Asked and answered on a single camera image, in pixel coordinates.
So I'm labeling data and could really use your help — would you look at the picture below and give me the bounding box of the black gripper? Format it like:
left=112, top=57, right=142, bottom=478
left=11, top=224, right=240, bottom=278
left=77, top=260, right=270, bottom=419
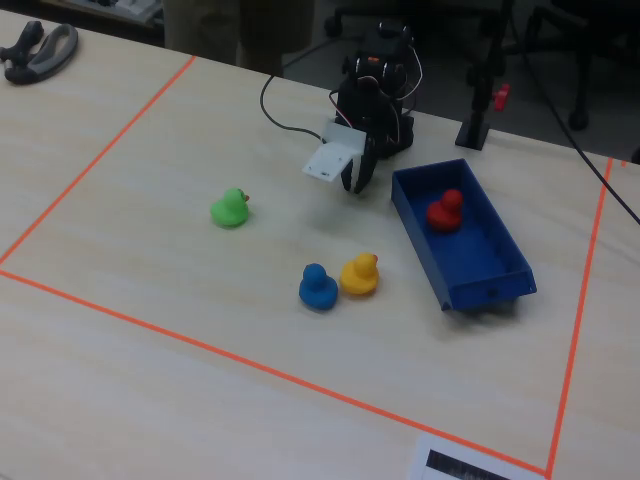
left=341, top=107, right=401, bottom=195

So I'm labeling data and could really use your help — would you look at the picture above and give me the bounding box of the red rubber duck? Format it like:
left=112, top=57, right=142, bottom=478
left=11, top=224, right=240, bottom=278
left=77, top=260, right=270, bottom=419
left=425, top=188, right=465, bottom=234

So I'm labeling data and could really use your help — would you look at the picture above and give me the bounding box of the yellow rubber duck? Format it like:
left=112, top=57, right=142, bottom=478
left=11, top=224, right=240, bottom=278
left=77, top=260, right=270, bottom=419
left=339, top=252, right=380, bottom=296

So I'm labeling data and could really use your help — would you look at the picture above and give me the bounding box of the blue rubber duck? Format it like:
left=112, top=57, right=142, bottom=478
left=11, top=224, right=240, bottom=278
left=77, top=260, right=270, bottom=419
left=298, top=263, right=340, bottom=311

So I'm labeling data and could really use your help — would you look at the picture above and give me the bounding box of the green rubber duck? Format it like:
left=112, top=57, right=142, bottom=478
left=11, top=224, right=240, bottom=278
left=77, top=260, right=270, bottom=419
left=209, top=187, right=251, bottom=230

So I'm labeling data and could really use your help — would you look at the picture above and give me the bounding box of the blue plastic box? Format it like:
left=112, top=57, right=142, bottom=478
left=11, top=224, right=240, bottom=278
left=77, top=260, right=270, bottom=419
left=390, top=158, right=538, bottom=313

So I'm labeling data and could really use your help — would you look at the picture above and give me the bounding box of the orange tape line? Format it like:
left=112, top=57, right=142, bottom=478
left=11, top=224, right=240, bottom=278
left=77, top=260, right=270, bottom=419
left=0, top=269, right=550, bottom=476
left=0, top=54, right=198, bottom=265
left=545, top=157, right=615, bottom=479

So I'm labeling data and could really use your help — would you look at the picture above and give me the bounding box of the black office chair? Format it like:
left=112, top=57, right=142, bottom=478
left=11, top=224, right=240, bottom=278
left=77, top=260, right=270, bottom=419
left=519, top=0, right=640, bottom=132

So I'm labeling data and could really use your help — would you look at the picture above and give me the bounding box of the white printed paper label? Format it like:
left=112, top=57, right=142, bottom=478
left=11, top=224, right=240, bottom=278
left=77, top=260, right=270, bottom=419
left=409, top=433, right=549, bottom=480

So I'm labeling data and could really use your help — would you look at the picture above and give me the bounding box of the black grey hand tool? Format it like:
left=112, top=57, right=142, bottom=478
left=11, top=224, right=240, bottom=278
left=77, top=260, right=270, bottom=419
left=0, top=20, right=80, bottom=85

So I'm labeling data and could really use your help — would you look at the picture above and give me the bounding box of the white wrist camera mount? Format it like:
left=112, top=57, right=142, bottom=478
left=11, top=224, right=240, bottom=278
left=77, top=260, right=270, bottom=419
left=301, top=119, right=367, bottom=184

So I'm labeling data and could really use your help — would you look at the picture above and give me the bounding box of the white servo wire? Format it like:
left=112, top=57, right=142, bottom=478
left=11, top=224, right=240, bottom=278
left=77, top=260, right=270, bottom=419
left=398, top=43, right=424, bottom=104

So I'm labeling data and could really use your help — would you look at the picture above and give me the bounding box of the thin black cable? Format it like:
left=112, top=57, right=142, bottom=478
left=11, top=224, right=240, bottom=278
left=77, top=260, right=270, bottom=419
left=259, top=38, right=334, bottom=140

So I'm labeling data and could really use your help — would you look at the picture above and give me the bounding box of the black camera stand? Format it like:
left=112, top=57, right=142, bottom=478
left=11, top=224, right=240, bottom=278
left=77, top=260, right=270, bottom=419
left=454, top=0, right=516, bottom=150

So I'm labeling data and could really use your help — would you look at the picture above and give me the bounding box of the thick black cable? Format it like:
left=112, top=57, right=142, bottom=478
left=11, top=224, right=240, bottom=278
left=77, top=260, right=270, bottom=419
left=514, top=0, right=640, bottom=225

